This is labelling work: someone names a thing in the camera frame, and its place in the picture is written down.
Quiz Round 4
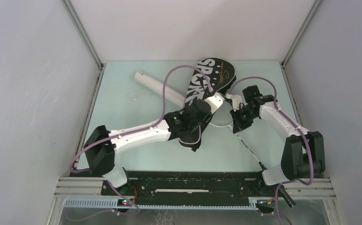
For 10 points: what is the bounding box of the right electronics board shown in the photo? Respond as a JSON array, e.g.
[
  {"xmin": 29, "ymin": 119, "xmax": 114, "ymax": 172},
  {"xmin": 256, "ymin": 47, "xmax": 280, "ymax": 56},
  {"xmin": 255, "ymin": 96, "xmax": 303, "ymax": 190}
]
[{"xmin": 256, "ymin": 201, "xmax": 275, "ymax": 215}]

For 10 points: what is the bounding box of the black racket cover bag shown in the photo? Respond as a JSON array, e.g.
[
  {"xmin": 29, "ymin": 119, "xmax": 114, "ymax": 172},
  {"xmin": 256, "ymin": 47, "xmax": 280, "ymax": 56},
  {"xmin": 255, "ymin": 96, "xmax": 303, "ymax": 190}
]
[{"xmin": 178, "ymin": 57, "xmax": 236, "ymax": 152}]

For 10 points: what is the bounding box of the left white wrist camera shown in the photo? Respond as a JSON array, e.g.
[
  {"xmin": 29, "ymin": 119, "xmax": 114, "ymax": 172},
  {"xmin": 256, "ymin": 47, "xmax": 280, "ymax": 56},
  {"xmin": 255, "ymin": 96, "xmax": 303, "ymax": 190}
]
[{"xmin": 204, "ymin": 93, "xmax": 224, "ymax": 114}]

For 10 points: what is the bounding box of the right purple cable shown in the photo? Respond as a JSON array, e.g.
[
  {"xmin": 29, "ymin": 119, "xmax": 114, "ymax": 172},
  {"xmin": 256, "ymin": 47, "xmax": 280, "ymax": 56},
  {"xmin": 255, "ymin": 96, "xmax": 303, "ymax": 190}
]
[{"xmin": 227, "ymin": 76, "xmax": 315, "ymax": 225}]

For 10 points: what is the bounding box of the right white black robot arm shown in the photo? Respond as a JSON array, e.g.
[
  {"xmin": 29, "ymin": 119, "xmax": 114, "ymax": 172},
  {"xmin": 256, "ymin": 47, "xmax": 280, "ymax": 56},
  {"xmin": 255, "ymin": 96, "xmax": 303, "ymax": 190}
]
[{"xmin": 226, "ymin": 85, "xmax": 326, "ymax": 196}]

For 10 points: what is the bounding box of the purple cable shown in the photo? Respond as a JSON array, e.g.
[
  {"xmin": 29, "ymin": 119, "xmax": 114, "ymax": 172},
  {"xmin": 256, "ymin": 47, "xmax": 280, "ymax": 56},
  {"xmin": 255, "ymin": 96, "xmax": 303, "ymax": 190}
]
[
  {"xmin": 69, "ymin": 65, "xmax": 214, "ymax": 216},
  {"xmin": 227, "ymin": 76, "xmax": 315, "ymax": 225}
]

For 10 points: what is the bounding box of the left electronics board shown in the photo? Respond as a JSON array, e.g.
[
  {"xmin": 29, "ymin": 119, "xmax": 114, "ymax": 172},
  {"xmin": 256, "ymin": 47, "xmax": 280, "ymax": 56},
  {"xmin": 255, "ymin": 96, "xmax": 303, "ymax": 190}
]
[{"xmin": 117, "ymin": 199, "xmax": 134, "ymax": 207}]

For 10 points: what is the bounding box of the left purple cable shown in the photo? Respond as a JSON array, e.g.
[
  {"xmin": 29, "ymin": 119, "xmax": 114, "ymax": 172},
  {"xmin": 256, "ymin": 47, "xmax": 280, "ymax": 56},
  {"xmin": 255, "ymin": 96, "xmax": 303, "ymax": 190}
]
[{"xmin": 69, "ymin": 65, "xmax": 214, "ymax": 216}]

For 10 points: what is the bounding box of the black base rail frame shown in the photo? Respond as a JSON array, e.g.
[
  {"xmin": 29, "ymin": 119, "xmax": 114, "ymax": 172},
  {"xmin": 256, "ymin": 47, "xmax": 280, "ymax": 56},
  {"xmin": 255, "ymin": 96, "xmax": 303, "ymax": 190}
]
[{"xmin": 54, "ymin": 171, "xmax": 336, "ymax": 212}]

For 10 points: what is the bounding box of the white shuttlecock tube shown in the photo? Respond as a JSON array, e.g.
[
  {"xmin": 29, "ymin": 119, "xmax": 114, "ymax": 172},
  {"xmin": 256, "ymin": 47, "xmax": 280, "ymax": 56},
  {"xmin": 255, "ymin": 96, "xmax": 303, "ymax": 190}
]
[{"xmin": 134, "ymin": 71, "xmax": 185, "ymax": 108}]

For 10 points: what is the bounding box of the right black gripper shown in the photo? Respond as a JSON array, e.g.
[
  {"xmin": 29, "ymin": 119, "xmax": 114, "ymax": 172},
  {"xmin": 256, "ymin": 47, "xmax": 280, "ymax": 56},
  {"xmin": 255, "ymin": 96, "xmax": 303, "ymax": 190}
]
[{"xmin": 230, "ymin": 105, "xmax": 257, "ymax": 133}]

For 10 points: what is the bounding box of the white badminton racket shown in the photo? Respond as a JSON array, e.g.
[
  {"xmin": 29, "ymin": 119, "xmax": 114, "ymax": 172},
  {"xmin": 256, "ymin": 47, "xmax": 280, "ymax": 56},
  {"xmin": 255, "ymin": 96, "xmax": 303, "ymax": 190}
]
[{"xmin": 209, "ymin": 103, "xmax": 296, "ymax": 208}]

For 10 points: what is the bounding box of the electronics board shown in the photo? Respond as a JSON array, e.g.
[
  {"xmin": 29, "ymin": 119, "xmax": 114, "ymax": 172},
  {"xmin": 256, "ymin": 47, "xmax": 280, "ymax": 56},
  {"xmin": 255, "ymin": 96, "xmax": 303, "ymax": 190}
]
[
  {"xmin": 256, "ymin": 201, "xmax": 275, "ymax": 215},
  {"xmin": 117, "ymin": 199, "xmax": 134, "ymax": 207}
]

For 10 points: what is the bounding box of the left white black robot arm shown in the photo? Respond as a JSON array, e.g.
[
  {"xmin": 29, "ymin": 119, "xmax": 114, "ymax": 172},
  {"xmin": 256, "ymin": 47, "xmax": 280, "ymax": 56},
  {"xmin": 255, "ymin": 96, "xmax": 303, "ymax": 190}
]
[{"xmin": 84, "ymin": 97, "xmax": 223, "ymax": 195}]

